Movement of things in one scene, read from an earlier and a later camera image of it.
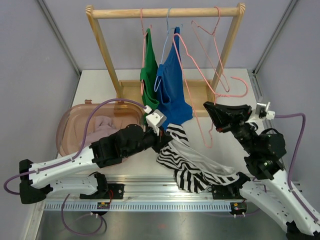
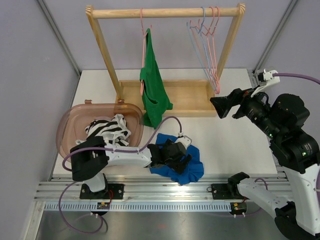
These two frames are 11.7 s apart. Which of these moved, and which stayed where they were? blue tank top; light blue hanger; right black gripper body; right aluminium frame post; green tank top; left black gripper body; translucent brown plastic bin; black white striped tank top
Moved: blue tank top; left black gripper body; right black gripper body; black white striped tank top; light blue hanger
Stayed: green tank top; translucent brown plastic bin; right aluminium frame post
